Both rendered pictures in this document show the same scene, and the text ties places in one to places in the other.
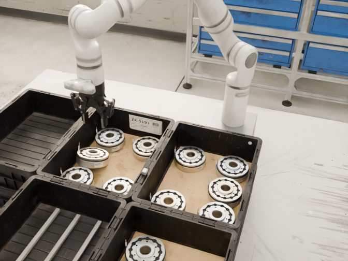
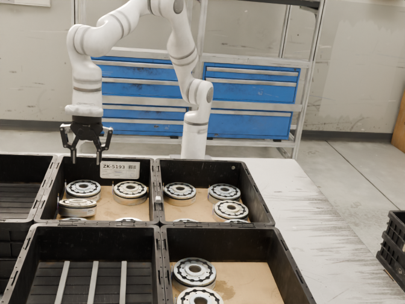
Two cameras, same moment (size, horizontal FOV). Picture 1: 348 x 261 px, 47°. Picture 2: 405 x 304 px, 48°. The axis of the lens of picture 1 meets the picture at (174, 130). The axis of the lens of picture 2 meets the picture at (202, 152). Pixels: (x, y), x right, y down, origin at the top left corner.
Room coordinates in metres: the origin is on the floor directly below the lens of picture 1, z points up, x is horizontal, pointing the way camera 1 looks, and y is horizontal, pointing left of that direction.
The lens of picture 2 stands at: (-0.14, 0.48, 1.53)
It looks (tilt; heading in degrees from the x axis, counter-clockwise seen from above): 23 degrees down; 332
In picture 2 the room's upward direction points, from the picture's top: 6 degrees clockwise
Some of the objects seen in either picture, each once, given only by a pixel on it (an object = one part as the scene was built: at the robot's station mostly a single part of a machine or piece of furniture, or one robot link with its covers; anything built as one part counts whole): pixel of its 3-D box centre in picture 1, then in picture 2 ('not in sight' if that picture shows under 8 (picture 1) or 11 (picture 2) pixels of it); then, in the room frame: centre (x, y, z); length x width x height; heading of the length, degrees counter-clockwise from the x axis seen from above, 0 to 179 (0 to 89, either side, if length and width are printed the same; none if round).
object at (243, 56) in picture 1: (240, 66); (198, 102); (1.30, -0.24, 1.05); 0.09 x 0.09 x 0.17; 39
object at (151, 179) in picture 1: (201, 181); (206, 206); (0.88, -0.09, 0.87); 0.40 x 0.30 x 0.11; 162
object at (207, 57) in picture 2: not in sight; (198, 57); (2.72, -0.91, 0.91); 1.70 x 0.10 x 0.05; 74
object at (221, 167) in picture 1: (232, 165); (224, 191); (0.96, -0.19, 0.86); 0.10 x 0.10 x 0.01
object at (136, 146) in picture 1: (147, 145); (130, 189); (1.06, 0.09, 0.86); 0.10 x 0.10 x 0.01
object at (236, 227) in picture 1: (202, 169); (208, 191); (0.88, -0.09, 0.92); 0.40 x 0.30 x 0.02; 162
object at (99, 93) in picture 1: (91, 92); (87, 122); (0.98, 0.24, 1.12); 0.08 x 0.08 x 0.09
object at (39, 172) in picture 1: (111, 146); (103, 188); (0.97, 0.20, 0.92); 0.40 x 0.30 x 0.02; 162
